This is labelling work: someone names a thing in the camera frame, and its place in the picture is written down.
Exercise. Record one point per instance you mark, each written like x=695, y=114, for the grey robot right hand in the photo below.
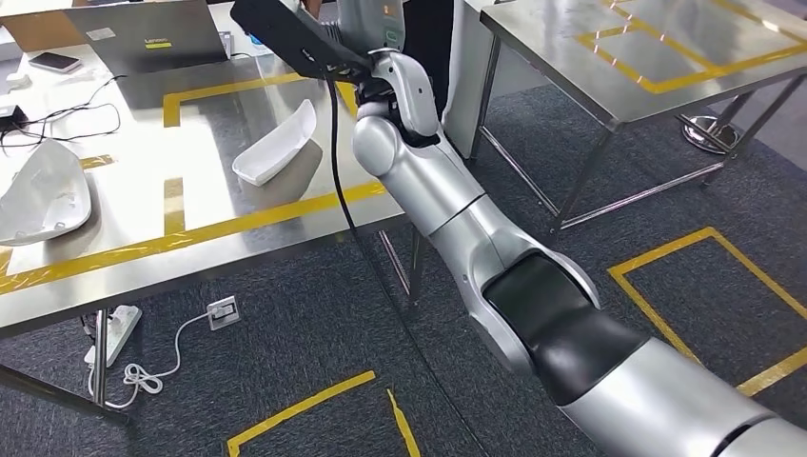
x=369, y=22

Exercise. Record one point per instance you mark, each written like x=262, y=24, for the white curved plastic part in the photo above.
x=44, y=195
x=277, y=148

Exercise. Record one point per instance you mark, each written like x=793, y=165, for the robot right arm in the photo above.
x=479, y=240

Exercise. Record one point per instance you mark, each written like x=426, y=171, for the steel workbench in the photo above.
x=189, y=164

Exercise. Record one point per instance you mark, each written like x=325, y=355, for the grey laptop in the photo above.
x=151, y=38

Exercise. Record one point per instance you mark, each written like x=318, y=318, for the steel table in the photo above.
x=630, y=63

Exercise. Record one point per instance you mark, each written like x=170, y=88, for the steel floor socket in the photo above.
x=223, y=313

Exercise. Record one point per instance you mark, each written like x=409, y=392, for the cardboard box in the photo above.
x=38, y=31

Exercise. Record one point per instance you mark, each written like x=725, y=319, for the small white adapter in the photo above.
x=17, y=81

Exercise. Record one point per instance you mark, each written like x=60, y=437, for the round steel stanchion base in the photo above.
x=709, y=134

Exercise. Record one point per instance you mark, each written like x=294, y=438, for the black power adapter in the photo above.
x=11, y=117

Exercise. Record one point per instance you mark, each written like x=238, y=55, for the yellow floor tape square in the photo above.
x=302, y=407
x=662, y=315

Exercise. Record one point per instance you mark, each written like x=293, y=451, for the white power strip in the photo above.
x=120, y=331

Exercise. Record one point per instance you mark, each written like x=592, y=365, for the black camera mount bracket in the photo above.
x=290, y=35

